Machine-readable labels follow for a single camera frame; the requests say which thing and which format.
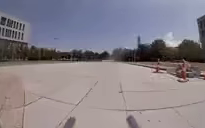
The tall distant tower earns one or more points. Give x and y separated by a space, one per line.
139 40

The row of trees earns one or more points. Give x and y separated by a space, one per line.
163 50

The robot's own part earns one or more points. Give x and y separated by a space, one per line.
69 122
132 122

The bare dirt ground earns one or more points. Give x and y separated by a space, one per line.
176 65

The white building with windows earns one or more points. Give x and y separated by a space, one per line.
6 33

